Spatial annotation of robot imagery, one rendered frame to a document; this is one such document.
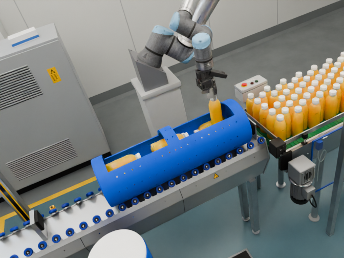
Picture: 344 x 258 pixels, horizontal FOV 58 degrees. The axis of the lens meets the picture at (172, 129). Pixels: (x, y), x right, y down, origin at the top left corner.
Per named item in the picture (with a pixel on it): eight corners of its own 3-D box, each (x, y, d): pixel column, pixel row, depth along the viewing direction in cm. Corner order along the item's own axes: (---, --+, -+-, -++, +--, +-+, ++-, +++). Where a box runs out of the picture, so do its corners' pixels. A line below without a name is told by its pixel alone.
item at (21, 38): (12, 44, 281) (7, 36, 276) (37, 34, 287) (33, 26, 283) (13, 48, 272) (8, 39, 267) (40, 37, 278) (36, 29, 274)
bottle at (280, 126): (272, 140, 195) (271, 116, 183) (282, 136, 195) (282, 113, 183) (277, 147, 189) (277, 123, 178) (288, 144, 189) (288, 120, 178)
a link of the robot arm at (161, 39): (146, 43, 237) (156, 21, 230) (166, 53, 240) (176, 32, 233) (144, 46, 223) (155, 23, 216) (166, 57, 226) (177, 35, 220)
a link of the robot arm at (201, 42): (210, 30, 156) (209, 39, 149) (213, 52, 164) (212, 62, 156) (191, 33, 158) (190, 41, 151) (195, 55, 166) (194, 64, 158)
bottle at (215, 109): (223, 120, 190) (220, 94, 179) (222, 127, 185) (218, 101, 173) (212, 120, 192) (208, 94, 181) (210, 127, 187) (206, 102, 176)
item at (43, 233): (42, 227, 177) (29, 211, 167) (49, 224, 178) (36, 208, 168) (43, 241, 169) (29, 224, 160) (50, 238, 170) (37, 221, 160)
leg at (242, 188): (240, 217, 261) (234, 165, 222) (246, 214, 262) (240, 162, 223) (244, 222, 256) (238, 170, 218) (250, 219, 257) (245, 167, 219)
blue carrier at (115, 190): (103, 181, 190) (86, 149, 171) (227, 124, 206) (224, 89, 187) (115, 217, 170) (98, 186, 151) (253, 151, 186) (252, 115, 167)
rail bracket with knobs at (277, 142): (266, 152, 188) (266, 139, 182) (277, 147, 190) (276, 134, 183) (277, 162, 181) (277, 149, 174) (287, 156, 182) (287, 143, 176)
